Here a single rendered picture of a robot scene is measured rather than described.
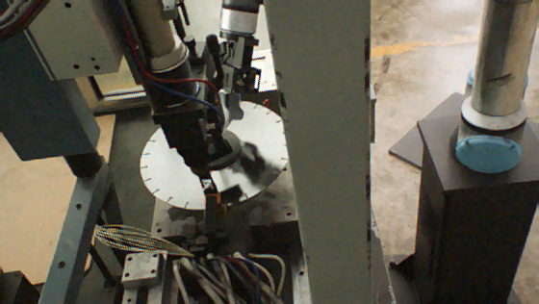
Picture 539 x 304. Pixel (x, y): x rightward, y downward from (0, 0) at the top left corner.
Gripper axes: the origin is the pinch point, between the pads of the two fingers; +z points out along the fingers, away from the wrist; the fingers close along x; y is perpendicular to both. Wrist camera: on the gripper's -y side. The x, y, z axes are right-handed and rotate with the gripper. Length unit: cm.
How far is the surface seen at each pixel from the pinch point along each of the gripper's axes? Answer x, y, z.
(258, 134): 7.3, 4.4, 1.1
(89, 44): -39, 26, -20
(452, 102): 161, -46, 10
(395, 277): 88, -6, 63
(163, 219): -10.6, -2.2, 21.7
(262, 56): 27.6, -23.6, -11.6
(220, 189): -5.6, 10.7, 10.0
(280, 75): -50, 76, -26
